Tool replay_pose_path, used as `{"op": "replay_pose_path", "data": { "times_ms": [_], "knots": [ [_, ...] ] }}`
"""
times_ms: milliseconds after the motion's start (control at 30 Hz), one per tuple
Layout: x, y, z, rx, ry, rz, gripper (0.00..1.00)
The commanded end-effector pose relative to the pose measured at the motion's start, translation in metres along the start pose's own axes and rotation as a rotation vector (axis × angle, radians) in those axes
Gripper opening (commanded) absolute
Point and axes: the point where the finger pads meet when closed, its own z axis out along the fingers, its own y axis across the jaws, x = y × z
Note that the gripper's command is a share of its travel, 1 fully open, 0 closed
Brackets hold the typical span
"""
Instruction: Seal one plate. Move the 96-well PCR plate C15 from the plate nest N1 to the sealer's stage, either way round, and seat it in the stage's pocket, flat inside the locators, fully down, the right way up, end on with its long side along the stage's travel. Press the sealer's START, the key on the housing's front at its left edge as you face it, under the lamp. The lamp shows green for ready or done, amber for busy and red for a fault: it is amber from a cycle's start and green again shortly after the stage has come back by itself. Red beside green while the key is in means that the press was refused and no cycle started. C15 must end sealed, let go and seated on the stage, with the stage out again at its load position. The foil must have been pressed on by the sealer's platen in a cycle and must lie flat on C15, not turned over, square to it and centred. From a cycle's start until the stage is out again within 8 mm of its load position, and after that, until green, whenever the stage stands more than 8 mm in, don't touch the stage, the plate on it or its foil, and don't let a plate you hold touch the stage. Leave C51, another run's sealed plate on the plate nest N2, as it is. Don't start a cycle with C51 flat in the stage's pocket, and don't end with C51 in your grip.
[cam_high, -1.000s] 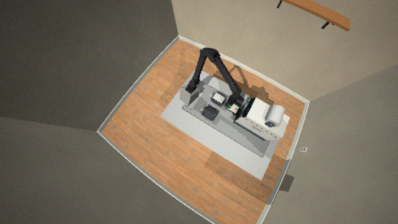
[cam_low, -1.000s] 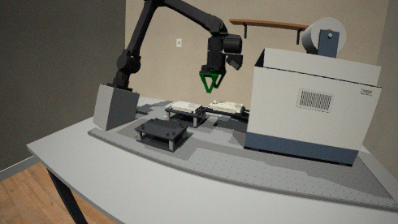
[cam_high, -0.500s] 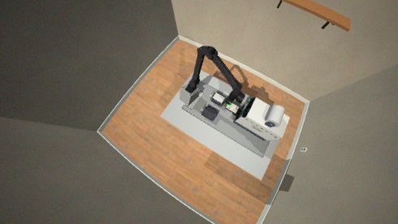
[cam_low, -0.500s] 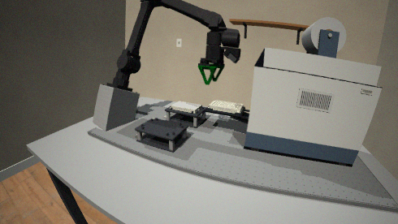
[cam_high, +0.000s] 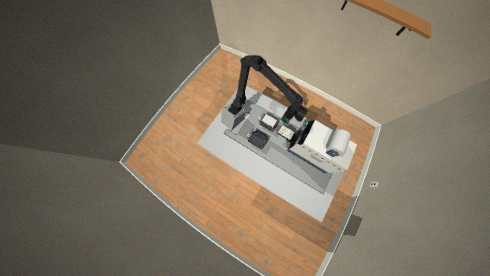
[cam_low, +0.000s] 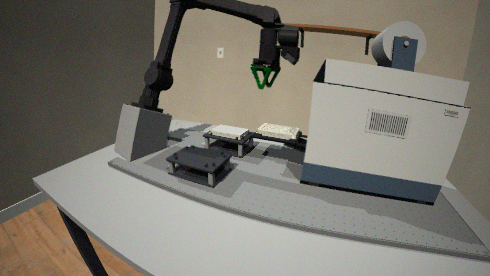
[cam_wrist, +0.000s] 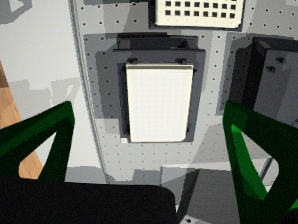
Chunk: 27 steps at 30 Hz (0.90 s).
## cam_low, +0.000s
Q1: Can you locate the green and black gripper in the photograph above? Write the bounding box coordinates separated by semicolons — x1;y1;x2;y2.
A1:
251;43;281;89

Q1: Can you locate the grey cylinder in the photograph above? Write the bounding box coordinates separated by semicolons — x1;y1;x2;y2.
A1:
371;21;427;67

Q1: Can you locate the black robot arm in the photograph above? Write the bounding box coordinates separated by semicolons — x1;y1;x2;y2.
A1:
131;0;300;113

